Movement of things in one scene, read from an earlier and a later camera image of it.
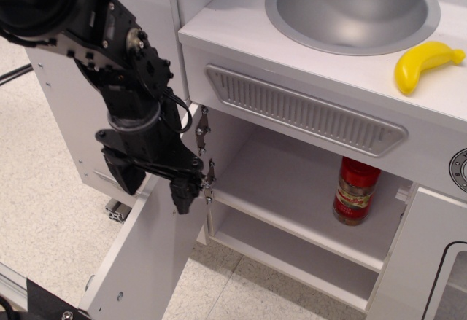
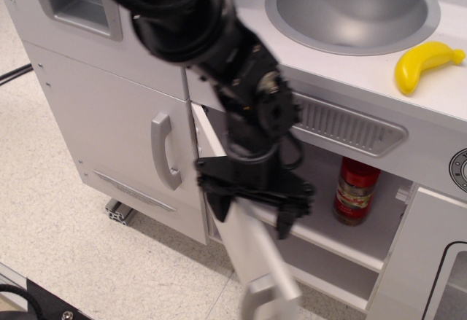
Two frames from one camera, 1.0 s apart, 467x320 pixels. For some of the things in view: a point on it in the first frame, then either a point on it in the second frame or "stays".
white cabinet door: x=140 y=280 → x=245 y=240
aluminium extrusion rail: x=117 y=211 stays
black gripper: x=159 y=149 → x=270 y=180
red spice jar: x=354 y=192 stays
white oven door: x=425 y=275 stays
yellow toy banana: x=419 y=57 stays
